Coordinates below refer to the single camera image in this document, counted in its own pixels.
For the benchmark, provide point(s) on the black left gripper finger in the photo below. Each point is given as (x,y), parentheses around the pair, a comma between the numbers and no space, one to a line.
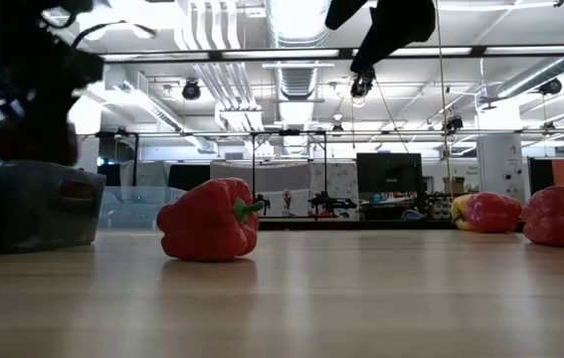
(65,131)
(5,129)

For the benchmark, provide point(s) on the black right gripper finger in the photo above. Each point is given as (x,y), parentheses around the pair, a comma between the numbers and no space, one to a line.
(343,12)
(396,25)

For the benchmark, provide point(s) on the dark red onion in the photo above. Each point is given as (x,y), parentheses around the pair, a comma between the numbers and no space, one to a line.
(35,144)

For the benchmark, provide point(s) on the red bell pepper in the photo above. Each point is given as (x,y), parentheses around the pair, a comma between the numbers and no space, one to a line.
(557,216)
(493,213)
(207,221)

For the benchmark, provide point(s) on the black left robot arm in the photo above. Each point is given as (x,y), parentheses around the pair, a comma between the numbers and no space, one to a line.
(23,15)

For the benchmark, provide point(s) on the black background robot arm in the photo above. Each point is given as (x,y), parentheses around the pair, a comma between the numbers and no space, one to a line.
(263,204)

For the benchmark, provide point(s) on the black ceiling spotlight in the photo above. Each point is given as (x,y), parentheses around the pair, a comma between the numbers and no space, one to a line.
(361,85)
(191,89)

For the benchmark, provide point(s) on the grey translucent plastic basket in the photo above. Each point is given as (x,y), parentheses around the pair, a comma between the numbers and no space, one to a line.
(28,209)

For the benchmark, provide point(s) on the clear plastic basket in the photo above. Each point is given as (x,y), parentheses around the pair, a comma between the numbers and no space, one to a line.
(132,209)

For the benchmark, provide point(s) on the black computer monitor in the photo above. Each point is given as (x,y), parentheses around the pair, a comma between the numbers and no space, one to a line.
(389,172)

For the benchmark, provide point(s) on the cardboard box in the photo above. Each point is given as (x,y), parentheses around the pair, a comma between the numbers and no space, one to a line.
(455,185)

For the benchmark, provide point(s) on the white round column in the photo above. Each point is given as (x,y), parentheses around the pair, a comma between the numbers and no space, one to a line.
(503,169)

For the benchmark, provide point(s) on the small blue white object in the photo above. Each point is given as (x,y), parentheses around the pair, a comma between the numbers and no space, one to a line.
(412,215)

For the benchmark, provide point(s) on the small flower pot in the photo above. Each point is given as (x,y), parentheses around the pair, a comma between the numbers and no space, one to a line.
(287,200)

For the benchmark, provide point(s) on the yellow bell pepper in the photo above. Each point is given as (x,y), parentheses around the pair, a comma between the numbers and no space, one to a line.
(459,211)

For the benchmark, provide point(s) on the black overhead frame beam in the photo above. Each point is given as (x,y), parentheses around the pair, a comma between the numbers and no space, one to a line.
(286,52)

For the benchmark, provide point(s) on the black background table frame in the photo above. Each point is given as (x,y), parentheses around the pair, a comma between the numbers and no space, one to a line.
(134,154)

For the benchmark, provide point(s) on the black table edge rail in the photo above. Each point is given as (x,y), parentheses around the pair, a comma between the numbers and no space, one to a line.
(361,225)

